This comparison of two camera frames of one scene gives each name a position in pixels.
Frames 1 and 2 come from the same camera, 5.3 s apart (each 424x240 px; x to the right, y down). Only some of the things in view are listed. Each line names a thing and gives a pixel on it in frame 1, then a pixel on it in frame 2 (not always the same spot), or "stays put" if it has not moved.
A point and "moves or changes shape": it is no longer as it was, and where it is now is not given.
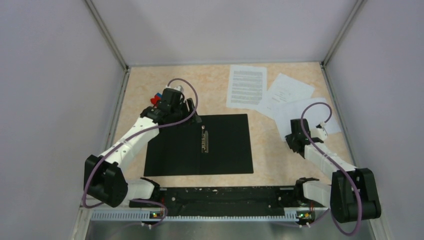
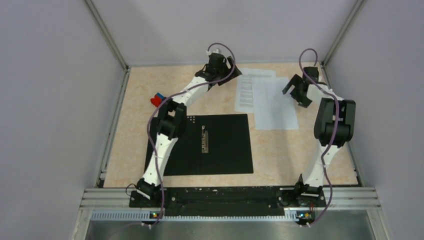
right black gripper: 289,138 -> 296,81
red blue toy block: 157,96 stays put
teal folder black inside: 219,144 stays put
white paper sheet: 315,110 moves or changes shape
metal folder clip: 204,140 stays put
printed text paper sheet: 247,85 moves or changes shape
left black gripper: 183,104 -> 236,73
